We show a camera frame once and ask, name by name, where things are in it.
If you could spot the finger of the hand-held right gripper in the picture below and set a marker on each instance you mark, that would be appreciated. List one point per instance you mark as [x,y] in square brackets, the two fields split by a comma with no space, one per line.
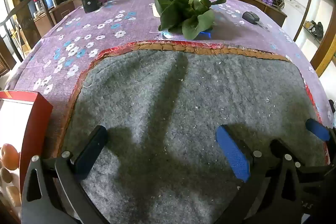
[317,131]

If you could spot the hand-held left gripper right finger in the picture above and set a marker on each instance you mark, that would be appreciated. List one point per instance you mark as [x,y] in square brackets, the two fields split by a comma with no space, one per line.
[233,154]

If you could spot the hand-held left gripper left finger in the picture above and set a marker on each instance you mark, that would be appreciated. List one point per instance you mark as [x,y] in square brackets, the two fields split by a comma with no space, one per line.
[89,153]

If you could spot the red box white inside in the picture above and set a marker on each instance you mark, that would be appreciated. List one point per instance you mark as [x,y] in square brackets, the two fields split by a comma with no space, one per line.
[39,113]

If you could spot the orange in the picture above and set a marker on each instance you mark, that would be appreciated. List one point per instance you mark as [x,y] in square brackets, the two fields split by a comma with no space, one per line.
[10,157]

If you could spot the grey felt mat red trim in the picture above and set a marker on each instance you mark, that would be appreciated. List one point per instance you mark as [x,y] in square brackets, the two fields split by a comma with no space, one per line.
[170,98]

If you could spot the tan round fruit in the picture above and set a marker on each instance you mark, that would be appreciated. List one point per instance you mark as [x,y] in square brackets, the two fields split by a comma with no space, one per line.
[5,175]

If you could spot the dark shoe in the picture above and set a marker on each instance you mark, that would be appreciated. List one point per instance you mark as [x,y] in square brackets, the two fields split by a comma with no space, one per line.
[318,28]

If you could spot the blue plastic tray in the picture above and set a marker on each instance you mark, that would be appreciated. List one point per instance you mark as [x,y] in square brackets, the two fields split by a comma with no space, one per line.
[207,34]

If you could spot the low wooden side cabinet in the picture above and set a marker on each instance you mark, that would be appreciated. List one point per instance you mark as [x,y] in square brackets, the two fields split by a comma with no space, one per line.
[273,12]

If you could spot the purple floral tablecloth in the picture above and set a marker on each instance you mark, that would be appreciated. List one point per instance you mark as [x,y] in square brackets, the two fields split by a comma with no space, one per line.
[86,22]

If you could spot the black car key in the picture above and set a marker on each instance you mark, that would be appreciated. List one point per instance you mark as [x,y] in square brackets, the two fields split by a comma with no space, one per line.
[250,16]

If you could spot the green leafy vegetable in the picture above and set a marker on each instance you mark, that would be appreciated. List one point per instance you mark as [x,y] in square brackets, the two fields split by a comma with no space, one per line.
[183,14]

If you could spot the white flat object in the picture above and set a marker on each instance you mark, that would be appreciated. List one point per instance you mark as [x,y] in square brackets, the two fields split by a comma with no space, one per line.
[155,11]

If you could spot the wooden arch frame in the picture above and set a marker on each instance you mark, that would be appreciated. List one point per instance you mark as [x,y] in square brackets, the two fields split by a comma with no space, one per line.
[324,56]

